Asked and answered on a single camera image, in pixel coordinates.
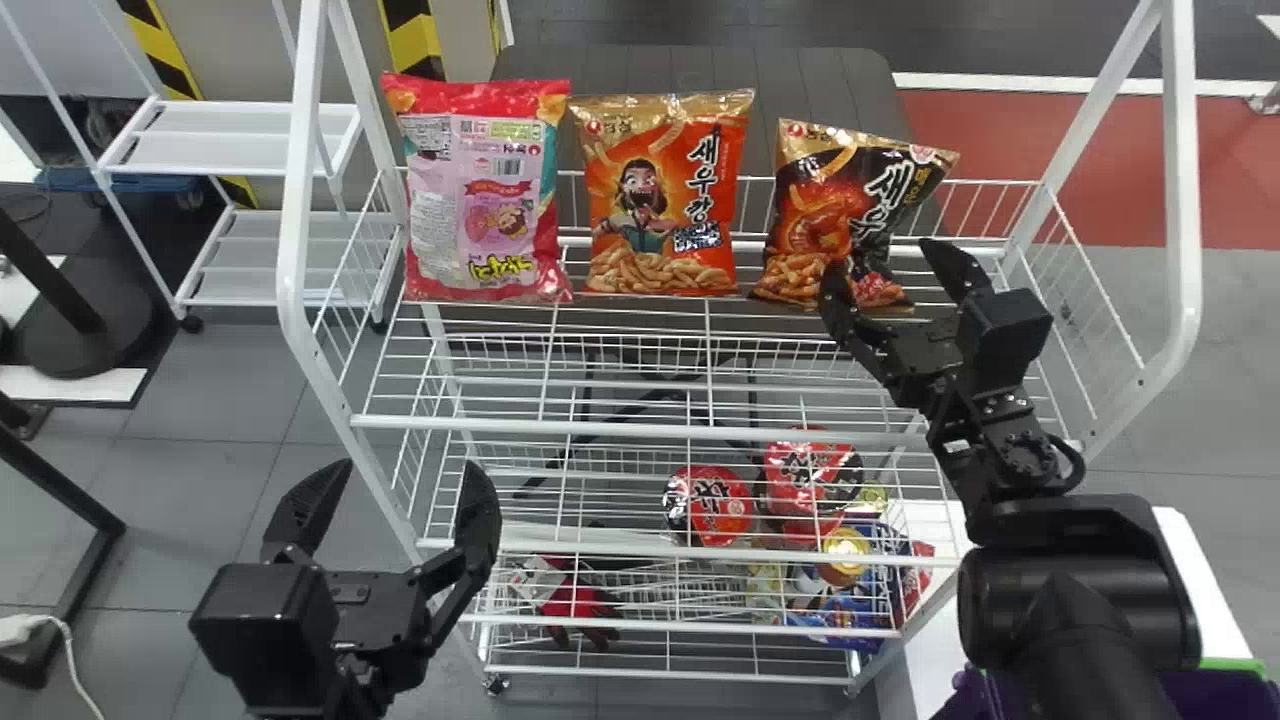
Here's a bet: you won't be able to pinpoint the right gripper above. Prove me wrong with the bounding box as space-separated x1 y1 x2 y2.
817 237 995 413

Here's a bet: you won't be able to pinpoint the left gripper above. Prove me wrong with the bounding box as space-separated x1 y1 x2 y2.
260 457 504 693

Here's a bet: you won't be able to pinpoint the black snack packet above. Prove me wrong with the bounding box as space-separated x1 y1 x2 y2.
749 118 960 313

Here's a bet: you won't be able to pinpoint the red gloves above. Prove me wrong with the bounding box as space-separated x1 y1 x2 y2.
505 552 628 653

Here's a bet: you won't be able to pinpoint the red noodle cup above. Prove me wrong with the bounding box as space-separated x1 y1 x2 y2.
662 464 757 549
761 428 865 523

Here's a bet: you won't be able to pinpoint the orange snack packet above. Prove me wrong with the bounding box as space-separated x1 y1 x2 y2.
567 89 756 299

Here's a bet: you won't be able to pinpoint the yellow can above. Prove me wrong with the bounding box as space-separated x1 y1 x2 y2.
819 526 875 588

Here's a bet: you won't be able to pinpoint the blue snack packet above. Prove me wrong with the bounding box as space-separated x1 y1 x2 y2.
783 518 937 654

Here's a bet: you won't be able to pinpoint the pink snack packet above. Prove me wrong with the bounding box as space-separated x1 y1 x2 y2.
380 72 575 305

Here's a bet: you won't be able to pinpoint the white shelf trolley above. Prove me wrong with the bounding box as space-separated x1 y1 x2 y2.
0 0 403 334

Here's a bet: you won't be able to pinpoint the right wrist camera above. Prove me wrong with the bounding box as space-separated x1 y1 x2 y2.
958 287 1055 393

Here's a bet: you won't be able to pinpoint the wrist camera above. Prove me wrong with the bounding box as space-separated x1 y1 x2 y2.
188 562 343 718
958 287 1055 393

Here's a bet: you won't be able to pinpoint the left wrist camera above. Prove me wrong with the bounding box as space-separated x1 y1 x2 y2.
188 562 343 718

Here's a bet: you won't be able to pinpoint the white wire rack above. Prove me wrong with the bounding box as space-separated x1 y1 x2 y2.
276 0 1203 698

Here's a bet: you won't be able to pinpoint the white cable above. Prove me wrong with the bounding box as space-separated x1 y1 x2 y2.
0 613 107 720

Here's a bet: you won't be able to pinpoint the yellow black striped post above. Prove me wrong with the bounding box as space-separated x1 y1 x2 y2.
377 0 447 83
114 0 263 211

